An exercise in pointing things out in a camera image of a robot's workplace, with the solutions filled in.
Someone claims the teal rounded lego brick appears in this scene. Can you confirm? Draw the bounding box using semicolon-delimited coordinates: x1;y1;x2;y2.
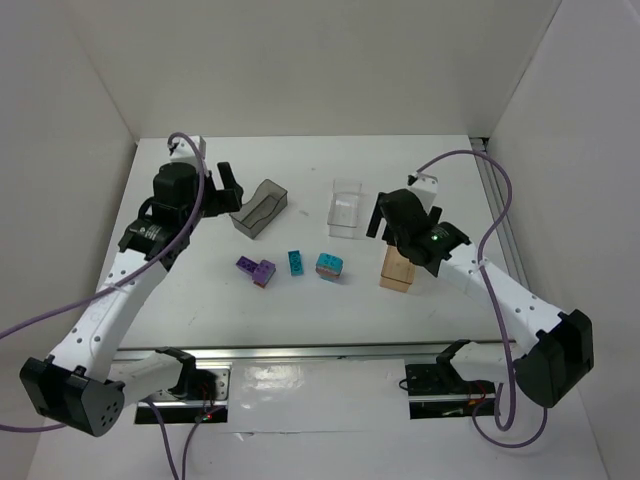
315;252;344;275

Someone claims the orange lego brick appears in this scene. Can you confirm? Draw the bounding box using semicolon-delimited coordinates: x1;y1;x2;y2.
316;270;340;281

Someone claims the amber plastic container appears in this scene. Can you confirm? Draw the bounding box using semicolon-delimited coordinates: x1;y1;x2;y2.
379;246;415;293

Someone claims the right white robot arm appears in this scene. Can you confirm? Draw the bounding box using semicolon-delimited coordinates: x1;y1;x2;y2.
367;189;594;408

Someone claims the teal flat lego brick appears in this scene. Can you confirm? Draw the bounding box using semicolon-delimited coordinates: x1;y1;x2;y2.
288;250;304;276

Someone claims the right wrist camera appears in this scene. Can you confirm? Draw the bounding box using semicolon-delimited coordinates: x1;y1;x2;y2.
407;172;439;211

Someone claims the side aluminium rail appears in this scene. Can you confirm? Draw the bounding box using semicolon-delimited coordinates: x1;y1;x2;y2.
476;159;529;288

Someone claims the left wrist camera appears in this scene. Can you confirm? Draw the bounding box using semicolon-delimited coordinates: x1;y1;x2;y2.
167;132;207;174

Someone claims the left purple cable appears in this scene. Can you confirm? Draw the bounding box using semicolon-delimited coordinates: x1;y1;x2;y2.
0;132;226;480

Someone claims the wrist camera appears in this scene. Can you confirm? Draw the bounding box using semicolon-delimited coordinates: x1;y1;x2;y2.
407;172;439;211
167;132;207;174

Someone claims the clear plastic container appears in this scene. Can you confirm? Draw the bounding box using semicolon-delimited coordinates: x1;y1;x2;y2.
327;178;363;240

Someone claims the purple rounded lego brick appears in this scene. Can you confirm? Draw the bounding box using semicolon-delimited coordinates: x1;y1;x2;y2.
252;260;276;288

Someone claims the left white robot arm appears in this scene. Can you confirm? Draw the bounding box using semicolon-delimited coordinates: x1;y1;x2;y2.
19;162;243;437

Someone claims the aluminium mounting rail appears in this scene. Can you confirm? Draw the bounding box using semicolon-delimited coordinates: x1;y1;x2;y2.
112;339;521;366

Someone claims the smoky grey plastic container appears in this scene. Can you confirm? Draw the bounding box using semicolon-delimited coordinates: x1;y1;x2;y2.
230;179;288;239

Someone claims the purple flat lego brick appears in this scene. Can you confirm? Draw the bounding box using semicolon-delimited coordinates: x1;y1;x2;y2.
236;256;258;276

